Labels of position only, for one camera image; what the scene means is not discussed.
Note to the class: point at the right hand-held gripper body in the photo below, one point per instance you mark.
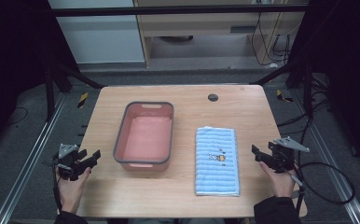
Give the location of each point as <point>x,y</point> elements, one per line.
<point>281,157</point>

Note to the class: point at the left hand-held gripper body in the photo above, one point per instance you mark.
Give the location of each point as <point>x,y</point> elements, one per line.
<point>66,159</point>

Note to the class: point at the blue striped towel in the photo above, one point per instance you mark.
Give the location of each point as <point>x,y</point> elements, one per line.
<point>217,161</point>

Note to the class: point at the pink basin with grey rim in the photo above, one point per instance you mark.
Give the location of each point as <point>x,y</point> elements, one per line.
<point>145,137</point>

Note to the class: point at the person's right hand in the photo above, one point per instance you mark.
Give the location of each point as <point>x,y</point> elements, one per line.
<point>279,182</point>

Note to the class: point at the person's left hand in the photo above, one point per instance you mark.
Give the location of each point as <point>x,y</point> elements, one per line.
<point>71,190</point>

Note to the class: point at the yellow black striped tape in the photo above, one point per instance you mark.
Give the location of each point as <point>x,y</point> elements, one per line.
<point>282,96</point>
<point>82,100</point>

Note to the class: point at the black round table grommet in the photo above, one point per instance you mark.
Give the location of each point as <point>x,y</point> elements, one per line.
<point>213,97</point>

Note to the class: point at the black metal stand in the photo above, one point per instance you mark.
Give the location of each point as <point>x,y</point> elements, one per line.
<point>307,84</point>
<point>50,90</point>

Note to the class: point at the white cabinet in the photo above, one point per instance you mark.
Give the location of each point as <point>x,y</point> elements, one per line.
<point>100,34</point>

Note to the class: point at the light wooden desk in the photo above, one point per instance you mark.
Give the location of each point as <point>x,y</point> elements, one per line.
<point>200,31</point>

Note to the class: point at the black crossbar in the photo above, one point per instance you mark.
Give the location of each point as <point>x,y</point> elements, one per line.
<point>181,10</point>

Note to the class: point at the aluminium floor rail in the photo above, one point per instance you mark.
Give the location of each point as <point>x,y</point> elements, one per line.
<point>333,168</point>
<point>29,158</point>

